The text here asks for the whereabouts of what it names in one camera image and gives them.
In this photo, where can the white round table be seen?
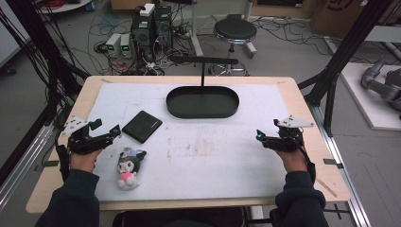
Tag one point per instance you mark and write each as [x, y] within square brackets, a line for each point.
[63, 5]

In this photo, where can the cardboard box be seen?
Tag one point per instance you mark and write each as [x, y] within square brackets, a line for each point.
[343, 15]

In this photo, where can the black metal frame post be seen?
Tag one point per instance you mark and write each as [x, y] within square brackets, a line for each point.
[47, 53]
[343, 53]

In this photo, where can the person's left hand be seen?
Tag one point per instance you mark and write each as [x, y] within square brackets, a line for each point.
[82, 161]

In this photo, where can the black oval tray with hanger bar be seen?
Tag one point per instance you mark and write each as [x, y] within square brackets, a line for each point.
[201, 102]

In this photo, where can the white floor board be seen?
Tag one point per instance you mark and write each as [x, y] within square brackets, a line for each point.
[362, 101]

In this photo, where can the black wallet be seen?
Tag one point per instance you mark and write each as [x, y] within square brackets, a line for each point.
[142, 126]

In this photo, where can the person's dark legs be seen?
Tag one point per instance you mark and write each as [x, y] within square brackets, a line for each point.
[179, 217]

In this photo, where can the white table mat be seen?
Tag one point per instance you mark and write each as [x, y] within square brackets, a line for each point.
[201, 157]

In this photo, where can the grey power supply unit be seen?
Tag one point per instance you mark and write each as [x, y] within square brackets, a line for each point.
[126, 45]
[113, 44]

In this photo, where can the black round stool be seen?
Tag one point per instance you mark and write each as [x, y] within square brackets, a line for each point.
[235, 31]

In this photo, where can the white desk leg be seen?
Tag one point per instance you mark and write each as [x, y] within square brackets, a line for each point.
[195, 28]

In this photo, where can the black computer tower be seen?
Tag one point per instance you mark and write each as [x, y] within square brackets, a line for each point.
[164, 30]
[142, 34]

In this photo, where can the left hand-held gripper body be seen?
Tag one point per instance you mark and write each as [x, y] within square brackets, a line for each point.
[83, 143]

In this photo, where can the person's right hand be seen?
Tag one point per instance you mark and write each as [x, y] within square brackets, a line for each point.
[293, 161]

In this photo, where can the aluminium floor rail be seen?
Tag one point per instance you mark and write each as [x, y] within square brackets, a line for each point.
[343, 176]
[22, 157]

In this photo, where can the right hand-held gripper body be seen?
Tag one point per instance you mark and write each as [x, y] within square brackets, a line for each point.
[287, 142]

